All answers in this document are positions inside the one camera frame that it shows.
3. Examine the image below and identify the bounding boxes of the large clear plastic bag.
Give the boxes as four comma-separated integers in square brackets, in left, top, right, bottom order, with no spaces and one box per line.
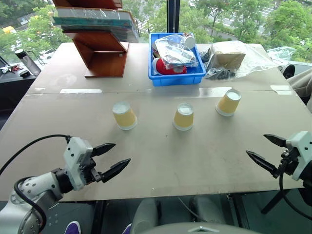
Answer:
[204,40,279,80]

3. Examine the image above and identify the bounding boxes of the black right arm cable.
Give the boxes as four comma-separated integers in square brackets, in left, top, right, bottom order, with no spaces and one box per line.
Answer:
[278,168,312,220]

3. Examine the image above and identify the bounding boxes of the white cylindrical jar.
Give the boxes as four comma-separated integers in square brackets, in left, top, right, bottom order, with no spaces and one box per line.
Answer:
[184,33,196,48]

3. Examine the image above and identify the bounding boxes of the brown paper bag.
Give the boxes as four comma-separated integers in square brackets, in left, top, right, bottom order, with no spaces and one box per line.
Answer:
[213,50,246,72]

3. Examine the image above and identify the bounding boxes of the black table leg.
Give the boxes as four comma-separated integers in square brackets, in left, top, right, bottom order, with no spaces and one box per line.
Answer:
[261,189,291,215]

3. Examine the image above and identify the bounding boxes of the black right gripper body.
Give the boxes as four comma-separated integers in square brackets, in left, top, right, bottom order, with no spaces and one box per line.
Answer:
[277,148,300,176]

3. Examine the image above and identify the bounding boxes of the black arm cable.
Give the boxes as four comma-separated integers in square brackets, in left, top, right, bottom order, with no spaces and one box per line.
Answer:
[0,134,72,176]
[278,168,312,220]

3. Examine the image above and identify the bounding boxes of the grey robot torso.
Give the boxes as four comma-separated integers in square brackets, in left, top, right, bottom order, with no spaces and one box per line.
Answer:
[148,222,261,234]

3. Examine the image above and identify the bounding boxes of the blue plastic bin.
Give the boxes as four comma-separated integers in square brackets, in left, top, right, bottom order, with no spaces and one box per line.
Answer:
[148,32,207,87]

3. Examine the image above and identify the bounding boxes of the crumpled clear plastic bag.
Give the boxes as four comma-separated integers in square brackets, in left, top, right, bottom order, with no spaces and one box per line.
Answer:
[266,46,297,62]

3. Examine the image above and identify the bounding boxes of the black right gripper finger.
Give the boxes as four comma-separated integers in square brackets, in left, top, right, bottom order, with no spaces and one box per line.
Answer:
[263,134,288,148]
[245,150,280,179]

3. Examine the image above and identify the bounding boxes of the yellow paper cup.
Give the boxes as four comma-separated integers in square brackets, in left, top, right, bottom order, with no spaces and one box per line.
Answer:
[112,101,138,131]
[215,89,242,117]
[172,102,195,132]

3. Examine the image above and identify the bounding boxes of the white tape strip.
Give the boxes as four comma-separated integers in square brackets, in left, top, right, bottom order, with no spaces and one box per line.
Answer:
[270,85,294,96]
[59,88,103,94]

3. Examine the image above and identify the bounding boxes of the black side table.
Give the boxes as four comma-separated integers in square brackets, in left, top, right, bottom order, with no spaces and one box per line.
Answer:
[0,56,39,130]

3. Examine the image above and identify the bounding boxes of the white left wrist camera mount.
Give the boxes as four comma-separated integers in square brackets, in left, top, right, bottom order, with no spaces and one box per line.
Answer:
[63,136,94,192]

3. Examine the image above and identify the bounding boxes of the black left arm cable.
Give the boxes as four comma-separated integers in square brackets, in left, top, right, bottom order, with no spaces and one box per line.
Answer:
[0,134,72,176]

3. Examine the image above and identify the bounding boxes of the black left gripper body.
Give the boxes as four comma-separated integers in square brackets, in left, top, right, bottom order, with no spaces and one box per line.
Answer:
[81,156,103,184]

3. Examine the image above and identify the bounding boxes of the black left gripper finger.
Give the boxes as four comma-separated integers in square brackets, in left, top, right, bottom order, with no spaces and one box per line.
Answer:
[100,158,132,184]
[92,143,117,157]

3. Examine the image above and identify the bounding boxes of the clear water bottle black lid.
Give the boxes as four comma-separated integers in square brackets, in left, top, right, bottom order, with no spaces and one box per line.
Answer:
[14,49,41,76]

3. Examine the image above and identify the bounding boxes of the brown wooden shelf rack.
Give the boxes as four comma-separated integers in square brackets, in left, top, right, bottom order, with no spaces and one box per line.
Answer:
[52,0,130,79]

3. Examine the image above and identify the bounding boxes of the grey rounded robot leg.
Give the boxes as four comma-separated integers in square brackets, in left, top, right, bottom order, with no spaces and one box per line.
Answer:
[131,198,159,234]
[189,195,228,224]

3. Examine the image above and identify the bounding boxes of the clear bag of small items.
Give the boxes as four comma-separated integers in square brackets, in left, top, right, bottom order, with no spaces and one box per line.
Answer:
[155,34,199,70]

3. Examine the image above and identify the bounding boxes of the dark window frame post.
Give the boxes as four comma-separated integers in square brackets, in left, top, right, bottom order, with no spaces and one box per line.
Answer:
[166,0,181,35]

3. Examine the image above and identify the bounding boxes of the red and white round item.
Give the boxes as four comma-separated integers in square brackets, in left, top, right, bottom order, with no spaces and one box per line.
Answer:
[152,58,188,75]

